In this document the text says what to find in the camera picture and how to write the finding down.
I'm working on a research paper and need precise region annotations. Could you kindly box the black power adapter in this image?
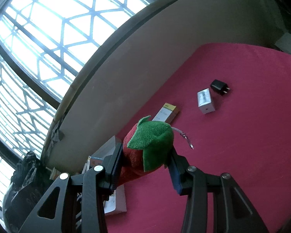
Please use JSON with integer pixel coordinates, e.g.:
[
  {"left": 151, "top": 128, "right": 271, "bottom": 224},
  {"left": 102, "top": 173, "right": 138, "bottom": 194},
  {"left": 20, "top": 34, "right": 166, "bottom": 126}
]
[{"left": 210, "top": 79, "right": 230, "bottom": 96}]

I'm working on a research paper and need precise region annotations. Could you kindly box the white barcode box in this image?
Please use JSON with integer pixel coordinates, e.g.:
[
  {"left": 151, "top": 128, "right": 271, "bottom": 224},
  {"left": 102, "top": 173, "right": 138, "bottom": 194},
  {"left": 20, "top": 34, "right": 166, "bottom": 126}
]
[{"left": 197, "top": 88, "right": 216, "bottom": 115}]

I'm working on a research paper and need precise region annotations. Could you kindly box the black plastic bag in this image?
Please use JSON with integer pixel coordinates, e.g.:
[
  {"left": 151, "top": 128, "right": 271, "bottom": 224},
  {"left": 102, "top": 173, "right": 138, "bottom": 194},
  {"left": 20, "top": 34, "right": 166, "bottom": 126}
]
[{"left": 2, "top": 151, "right": 52, "bottom": 232}]

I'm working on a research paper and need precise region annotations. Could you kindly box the white cardboard tray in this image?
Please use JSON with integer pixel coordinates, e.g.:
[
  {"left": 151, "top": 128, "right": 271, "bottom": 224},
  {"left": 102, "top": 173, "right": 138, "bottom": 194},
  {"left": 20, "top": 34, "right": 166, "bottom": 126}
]
[{"left": 82, "top": 136, "right": 127, "bottom": 216}]

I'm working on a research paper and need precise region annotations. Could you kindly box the yellow white medicine box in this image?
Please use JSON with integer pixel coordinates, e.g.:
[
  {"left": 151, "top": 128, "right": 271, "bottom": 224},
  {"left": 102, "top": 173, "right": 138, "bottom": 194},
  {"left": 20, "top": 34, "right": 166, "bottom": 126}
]
[{"left": 152, "top": 103, "right": 179, "bottom": 124}]

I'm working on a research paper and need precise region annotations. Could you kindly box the strawberry plush toy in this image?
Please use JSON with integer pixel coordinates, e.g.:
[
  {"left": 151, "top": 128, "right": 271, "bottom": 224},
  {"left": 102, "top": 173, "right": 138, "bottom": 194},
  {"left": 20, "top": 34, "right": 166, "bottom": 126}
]
[{"left": 118, "top": 116, "right": 174, "bottom": 186}]

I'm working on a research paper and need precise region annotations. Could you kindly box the window security grille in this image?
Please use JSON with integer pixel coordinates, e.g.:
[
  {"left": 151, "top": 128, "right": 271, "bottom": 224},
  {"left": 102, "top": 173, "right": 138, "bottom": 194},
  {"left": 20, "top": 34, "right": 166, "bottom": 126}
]
[{"left": 0, "top": 0, "right": 202, "bottom": 204}]

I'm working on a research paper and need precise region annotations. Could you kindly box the red table cloth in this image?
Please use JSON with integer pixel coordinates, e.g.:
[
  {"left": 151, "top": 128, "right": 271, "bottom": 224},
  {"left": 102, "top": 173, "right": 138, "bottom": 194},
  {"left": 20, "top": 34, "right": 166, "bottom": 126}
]
[{"left": 117, "top": 43, "right": 291, "bottom": 232}]

